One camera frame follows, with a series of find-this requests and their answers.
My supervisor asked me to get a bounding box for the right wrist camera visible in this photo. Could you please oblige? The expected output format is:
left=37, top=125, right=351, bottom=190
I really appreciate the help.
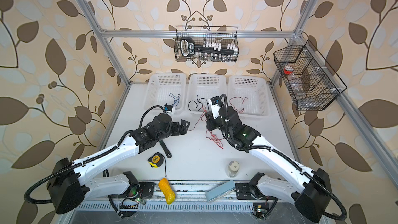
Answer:
left=208, top=96, right=220, bottom=119

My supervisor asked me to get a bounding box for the middle white plastic basket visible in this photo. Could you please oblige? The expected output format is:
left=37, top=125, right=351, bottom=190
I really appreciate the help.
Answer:
left=184, top=74, right=227, bottom=114

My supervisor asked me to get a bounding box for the black cable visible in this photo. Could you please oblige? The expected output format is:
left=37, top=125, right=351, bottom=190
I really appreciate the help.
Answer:
left=188, top=94, right=209, bottom=113

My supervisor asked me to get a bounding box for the side black wire basket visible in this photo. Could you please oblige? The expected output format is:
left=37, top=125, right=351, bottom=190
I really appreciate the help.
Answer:
left=273, top=40, right=347, bottom=111

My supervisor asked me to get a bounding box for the green black pipe wrench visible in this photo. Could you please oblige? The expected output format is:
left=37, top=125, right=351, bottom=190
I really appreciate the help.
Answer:
left=159, top=141, right=172, bottom=159

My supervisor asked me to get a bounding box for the blue cable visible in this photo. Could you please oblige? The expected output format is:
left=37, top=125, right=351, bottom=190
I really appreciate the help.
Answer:
left=164, top=92, right=181, bottom=108

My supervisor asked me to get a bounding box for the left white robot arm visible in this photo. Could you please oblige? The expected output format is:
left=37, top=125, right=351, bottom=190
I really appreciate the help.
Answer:
left=24, top=110, right=190, bottom=215

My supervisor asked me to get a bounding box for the white plastic basket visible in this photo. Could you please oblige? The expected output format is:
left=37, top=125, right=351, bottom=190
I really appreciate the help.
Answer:
left=227, top=76, right=269, bottom=117
left=143, top=73, right=187, bottom=112
left=184, top=74, right=227, bottom=114

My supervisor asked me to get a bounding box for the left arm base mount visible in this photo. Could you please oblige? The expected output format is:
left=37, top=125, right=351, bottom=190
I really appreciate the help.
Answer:
left=107, top=172, right=155, bottom=219

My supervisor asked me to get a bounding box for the yellow black tape measure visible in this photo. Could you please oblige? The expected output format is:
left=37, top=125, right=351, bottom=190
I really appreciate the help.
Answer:
left=148, top=152, right=167, bottom=177

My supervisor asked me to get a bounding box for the black socket set rail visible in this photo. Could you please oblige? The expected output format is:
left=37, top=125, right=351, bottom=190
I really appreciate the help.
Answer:
left=179, top=37, right=239, bottom=57

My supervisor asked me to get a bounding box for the right white plastic basket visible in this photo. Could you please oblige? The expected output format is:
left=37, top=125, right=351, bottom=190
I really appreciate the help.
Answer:
left=227, top=76, right=269, bottom=117

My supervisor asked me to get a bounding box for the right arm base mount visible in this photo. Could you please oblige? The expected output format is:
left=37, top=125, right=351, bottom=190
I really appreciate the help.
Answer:
left=235, top=172, right=278, bottom=220

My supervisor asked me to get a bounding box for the back black wire basket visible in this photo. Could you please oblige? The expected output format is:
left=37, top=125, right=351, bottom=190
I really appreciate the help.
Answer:
left=174, top=24, right=239, bottom=63

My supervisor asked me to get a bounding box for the red small object in basket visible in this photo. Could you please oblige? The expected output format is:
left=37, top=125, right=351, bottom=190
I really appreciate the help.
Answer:
left=283, top=65, right=294, bottom=76

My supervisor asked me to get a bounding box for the left white plastic basket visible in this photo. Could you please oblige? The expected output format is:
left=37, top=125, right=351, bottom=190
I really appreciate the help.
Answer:
left=143, top=73, right=187, bottom=112

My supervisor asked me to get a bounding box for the light blue sharpening block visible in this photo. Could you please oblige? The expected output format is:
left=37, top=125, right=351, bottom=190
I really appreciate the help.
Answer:
left=205, top=180, right=235, bottom=203

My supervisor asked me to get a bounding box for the yellow squash toy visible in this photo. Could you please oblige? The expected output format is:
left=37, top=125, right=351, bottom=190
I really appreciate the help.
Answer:
left=158, top=178, right=176, bottom=205

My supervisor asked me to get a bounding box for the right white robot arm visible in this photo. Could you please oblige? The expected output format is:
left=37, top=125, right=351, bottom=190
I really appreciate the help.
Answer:
left=205, top=94, right=348, bottom=223

